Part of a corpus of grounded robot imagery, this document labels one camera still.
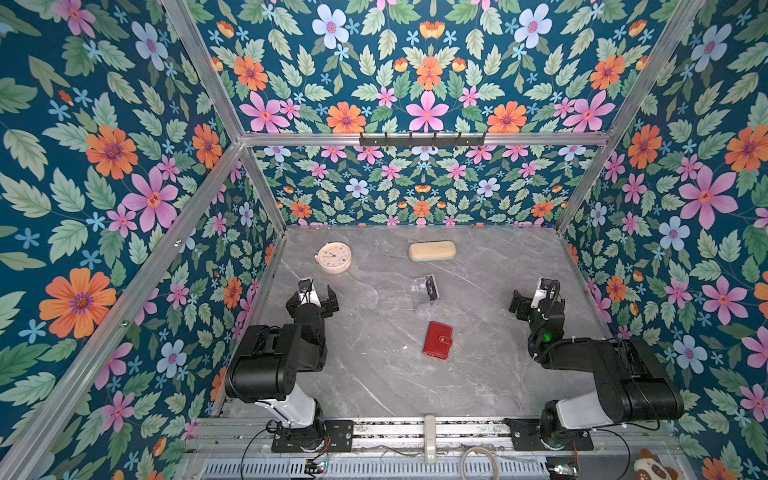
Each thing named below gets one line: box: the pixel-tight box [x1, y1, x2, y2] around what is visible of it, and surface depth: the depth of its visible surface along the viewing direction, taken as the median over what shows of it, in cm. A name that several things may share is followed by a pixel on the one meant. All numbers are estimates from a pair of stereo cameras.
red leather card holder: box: [423, 321, 453, 360], surface depth 91 cm
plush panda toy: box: [633, 448, 679, 480], surface depth 68 cm
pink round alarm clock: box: [314, 242, 352, 275], surface depth 110 cm
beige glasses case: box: [409, 240, 457, 261], surface depth 111 cm
